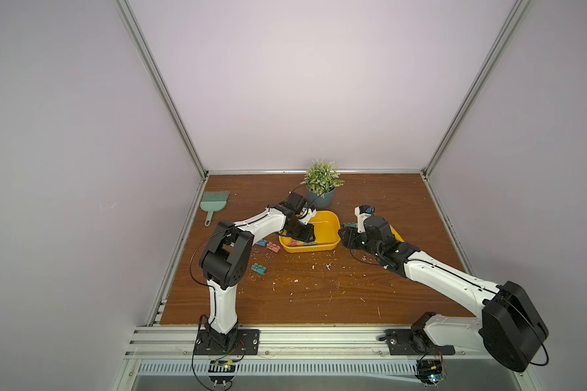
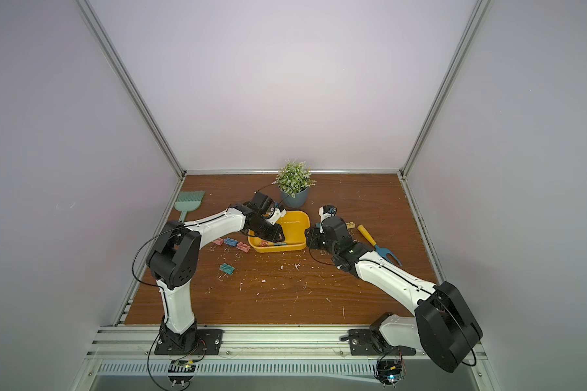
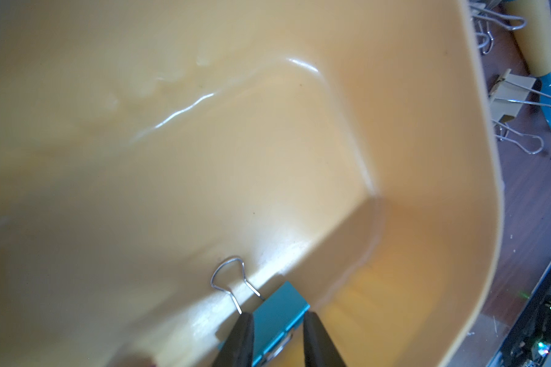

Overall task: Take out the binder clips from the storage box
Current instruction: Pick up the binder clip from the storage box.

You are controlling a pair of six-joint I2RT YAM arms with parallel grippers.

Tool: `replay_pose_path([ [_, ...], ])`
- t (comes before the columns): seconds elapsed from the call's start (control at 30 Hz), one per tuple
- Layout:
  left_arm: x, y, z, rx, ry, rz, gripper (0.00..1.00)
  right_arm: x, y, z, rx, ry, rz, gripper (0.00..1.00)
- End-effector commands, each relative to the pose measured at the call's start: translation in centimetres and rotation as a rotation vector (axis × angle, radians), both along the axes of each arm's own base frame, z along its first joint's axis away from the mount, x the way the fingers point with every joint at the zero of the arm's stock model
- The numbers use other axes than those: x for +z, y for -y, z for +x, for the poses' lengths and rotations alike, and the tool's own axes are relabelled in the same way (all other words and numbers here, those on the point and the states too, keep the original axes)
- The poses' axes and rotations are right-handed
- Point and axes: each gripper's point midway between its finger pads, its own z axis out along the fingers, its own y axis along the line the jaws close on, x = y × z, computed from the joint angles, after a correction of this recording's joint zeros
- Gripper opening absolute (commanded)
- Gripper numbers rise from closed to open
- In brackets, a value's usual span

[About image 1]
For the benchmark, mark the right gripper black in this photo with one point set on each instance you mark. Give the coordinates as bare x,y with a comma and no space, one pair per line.
354,238

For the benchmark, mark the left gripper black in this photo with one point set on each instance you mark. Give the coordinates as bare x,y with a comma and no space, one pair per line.
308,235

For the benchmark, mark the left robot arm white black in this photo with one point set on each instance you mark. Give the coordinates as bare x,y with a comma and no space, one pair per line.
225,258

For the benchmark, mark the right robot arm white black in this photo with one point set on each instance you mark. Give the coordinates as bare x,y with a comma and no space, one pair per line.
506,323

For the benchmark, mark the potted plant blue-grey pot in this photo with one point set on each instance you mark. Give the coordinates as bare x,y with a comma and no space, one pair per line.
321,180

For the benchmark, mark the green hand brush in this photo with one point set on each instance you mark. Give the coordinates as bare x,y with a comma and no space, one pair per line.
213,202

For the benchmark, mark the right controller board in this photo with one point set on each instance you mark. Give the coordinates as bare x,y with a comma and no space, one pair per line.
430,372

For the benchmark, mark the controller board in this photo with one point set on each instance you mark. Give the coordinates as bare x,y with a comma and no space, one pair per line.
221,373
430,372

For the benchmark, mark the left controller board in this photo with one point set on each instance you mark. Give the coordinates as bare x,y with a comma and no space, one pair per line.
221,373

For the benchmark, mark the blue garden fork yellow handle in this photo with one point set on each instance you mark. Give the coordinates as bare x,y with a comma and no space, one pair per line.
396,234

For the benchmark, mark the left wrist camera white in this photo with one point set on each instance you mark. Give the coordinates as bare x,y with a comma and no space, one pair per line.
308,214

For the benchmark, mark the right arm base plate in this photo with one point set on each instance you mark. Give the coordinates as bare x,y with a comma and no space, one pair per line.
402,341

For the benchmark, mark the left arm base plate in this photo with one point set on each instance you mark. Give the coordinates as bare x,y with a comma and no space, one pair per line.
237,342

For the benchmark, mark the aluminium front rail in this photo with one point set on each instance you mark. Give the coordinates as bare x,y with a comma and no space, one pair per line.
288,341

